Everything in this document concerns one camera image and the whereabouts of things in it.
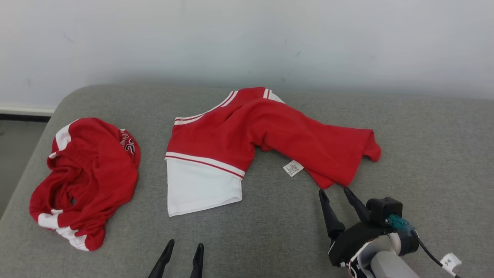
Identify red numbered jersey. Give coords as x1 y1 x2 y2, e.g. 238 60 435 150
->
29 118 141 251

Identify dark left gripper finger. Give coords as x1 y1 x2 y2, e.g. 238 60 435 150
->
190 243 205 278
149 239 175 278

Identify grey fabric sofa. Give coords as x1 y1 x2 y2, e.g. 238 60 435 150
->
0 83 494 278

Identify white wall baseboard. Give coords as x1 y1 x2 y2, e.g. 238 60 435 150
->
0 102 56 122

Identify red T-shirt white sleeves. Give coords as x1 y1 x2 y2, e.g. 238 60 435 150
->
165 87 382 217

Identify white cable tag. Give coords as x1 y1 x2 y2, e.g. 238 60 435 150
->
440 253 462 271

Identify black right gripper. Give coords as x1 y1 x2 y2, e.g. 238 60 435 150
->
319 187 394 267

